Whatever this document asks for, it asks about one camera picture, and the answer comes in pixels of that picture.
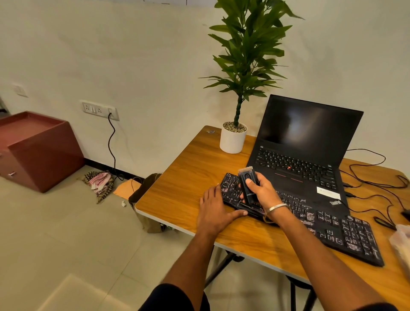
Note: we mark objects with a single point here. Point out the checked cloth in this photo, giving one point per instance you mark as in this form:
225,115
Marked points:
100,183

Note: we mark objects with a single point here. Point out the black mouse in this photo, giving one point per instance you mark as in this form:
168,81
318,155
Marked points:
406,214

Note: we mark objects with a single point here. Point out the black left sleeve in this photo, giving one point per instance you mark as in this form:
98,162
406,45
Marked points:
174,299

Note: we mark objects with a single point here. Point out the translucent plastic bag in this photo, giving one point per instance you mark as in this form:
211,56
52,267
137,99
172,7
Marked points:
402,246

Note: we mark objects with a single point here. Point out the brown cardboard piece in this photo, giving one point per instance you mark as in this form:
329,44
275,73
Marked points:
126,189

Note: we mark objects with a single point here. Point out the red-brown cabinet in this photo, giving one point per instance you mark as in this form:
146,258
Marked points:
35,150

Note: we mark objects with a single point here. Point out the black laptop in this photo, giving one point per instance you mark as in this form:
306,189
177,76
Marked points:
304,144

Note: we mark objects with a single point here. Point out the green leafy plant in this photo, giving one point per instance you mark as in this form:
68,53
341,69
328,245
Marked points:
246,48

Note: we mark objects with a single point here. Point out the black sleeve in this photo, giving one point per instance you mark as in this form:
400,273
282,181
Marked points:
174,299
378,307

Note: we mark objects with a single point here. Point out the white plant pot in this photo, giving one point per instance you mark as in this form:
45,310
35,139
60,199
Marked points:
233,141

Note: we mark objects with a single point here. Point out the black keyboard cleaning brush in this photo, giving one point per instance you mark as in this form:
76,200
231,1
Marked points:
248,189

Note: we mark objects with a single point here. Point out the person's left forearm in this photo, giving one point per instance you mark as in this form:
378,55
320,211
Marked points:
192,256

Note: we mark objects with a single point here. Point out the black keyboard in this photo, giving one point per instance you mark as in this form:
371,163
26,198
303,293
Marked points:
336,227

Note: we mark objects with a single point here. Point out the person's right thumb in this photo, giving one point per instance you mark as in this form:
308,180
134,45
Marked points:
248,198

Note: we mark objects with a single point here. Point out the black table legs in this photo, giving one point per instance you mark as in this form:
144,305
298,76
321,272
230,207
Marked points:
221,267

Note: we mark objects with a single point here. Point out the person's left thumb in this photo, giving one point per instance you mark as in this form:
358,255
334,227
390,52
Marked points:
237,214

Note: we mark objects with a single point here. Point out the white wall socket panel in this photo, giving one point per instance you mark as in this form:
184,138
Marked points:
97,110

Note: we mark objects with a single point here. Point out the person's right forearm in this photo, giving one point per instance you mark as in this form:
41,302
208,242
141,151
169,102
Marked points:
320,256

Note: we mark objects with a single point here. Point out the black right sleeve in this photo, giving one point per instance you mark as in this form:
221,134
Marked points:
378,307

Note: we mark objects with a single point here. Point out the person's left hand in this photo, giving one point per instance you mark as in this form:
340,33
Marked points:
211,211

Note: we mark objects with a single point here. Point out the person's right hand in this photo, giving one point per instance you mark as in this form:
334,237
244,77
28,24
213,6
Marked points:
266,195

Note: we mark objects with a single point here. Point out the dark olive bag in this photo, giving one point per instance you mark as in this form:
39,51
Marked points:
145,198

